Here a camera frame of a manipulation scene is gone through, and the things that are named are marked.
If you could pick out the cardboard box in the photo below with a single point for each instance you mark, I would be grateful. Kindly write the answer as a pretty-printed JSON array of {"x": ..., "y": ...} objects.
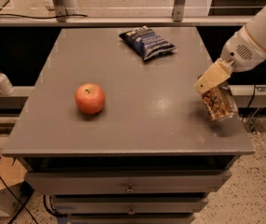
[{"x": 11, "y": 177}]

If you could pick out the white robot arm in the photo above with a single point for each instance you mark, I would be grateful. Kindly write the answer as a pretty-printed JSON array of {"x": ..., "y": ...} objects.
[{"x": 257, "y": 28}]

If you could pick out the orange soda can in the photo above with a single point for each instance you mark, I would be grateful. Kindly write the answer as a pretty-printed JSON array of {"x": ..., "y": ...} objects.
[{"x": 220, "y": 103}]

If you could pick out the blue chip bag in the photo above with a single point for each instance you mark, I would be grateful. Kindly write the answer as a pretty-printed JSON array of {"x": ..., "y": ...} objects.
[{"x": 146, "y": 42}]

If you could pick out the red apple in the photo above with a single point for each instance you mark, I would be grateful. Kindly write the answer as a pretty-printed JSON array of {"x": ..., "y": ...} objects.
[{"x": 90, "y": 98}]

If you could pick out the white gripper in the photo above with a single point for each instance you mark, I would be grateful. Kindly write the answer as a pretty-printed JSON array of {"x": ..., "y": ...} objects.
[{"x": 243, "y": 54}]

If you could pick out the white pump bottle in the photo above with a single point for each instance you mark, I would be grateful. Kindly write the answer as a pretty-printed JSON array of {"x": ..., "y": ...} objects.
[{"x": 6, "y": 87}]

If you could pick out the metal frame post right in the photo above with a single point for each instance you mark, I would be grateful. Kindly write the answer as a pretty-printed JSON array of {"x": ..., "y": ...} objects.
[{"x": 178, "y": 10}]

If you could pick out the metal frame post left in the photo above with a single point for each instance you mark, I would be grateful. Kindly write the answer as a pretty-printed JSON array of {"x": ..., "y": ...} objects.
[{"x": 60, "y": 10}]

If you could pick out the metal frame post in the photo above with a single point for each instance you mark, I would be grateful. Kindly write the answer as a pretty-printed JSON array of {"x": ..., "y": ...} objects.
[
  {"x": 178, "y": 10},
  {"x": 60, "y": 10}
]

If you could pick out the grey drawer cabinet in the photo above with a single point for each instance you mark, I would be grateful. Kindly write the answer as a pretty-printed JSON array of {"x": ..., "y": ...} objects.
[{"x": 150, "y": 156}]

